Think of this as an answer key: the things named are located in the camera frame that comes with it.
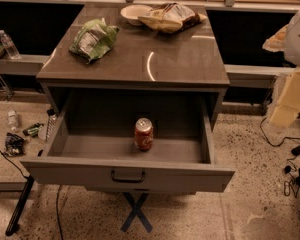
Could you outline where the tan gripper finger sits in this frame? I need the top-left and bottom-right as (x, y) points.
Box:
(262, 26), (287, 52)
(268, 67), (300, 128)

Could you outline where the red coke can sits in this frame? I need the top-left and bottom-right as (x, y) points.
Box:
(134, 118), (153, 151)

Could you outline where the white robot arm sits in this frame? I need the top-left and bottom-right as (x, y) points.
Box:
(262, 11), (300, 132)

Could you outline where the grey cabinet with counter top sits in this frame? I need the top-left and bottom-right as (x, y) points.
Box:
(37, 3), (229, 123)

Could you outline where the open grey top drawer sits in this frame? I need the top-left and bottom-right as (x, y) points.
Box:
(21, 89), (235, 193)

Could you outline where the clear bottle beside drawer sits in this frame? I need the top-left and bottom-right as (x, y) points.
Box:
(46, 108), (57, 139)

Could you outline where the green can on floor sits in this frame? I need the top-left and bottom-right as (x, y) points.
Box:
(22, 123), (43, 137)

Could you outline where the brown chip bag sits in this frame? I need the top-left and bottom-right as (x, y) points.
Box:
(138, 3), (207, 34)

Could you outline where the white bowl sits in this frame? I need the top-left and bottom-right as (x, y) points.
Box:
(121, 5), (151, 26)

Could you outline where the green chip bag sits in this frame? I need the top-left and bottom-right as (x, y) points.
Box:
(69, 18), (119, 64)

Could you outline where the clear water bottle on ledge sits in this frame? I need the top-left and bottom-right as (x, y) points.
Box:
(0, 30), (21, 59)

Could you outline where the water bottle on floor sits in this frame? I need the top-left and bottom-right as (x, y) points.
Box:
(8, 110), (19, 131)

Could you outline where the black snack bag on floor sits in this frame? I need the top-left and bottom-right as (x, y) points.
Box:
(5, 132), (25, 156)

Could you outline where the black stand leg left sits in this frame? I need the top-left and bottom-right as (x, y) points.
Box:
(5, 176), (34, 236)

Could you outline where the black power adapter with cable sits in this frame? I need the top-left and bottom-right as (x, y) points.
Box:
(259, 118), (300, 157)

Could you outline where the black drawer handle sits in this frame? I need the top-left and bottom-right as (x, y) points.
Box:
(110, 170), (145, 184)

